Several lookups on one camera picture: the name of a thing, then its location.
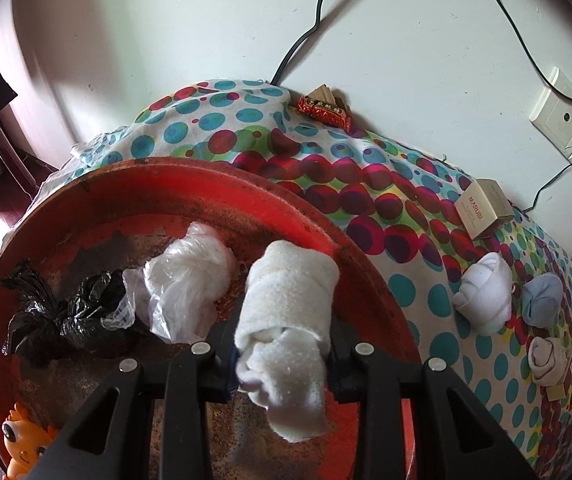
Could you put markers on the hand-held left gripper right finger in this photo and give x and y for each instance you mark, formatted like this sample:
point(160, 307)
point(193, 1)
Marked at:
point(341, 375)

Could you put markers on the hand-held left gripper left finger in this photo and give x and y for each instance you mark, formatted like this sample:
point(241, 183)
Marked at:
point(218, 375)

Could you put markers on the white plastic bag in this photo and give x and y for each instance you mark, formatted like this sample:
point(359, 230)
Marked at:
point(181, 280)

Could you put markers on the black plastic bag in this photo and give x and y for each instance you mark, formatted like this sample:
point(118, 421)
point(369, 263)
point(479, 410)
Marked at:
point(81, 310)

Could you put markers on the white balled sock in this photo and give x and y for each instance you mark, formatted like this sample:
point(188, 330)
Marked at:
point(486, 295)

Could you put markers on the round red tray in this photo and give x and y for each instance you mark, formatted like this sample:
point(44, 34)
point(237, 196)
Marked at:
point(191, 195)

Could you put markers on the orange plastic toy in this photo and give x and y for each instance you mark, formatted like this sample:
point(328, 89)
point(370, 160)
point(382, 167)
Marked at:
point(23, 440)

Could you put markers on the beige balled sock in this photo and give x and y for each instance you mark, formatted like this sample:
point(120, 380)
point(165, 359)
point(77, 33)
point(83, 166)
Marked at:
point(548, 365)

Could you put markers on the light blue sock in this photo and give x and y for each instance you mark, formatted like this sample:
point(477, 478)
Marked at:
point(541, 302)

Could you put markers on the beige cardboard box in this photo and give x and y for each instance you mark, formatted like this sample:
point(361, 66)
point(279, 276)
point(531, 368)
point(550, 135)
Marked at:
point(476, 210)

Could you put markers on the polka dot tablecloth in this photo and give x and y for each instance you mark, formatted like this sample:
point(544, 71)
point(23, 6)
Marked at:
point(391, 200)

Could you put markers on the red snack packet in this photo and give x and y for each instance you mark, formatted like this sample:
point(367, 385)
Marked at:
point(323, 111)

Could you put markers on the brown foil wrapper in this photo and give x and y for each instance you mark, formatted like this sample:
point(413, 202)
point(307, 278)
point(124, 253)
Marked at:
point(327, 92)

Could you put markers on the dark wooden furniture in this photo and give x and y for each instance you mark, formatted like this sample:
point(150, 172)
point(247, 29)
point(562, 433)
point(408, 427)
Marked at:
point(11, 175)

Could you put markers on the white coaxial wall socket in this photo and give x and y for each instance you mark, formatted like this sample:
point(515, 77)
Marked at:
point(563, 120)

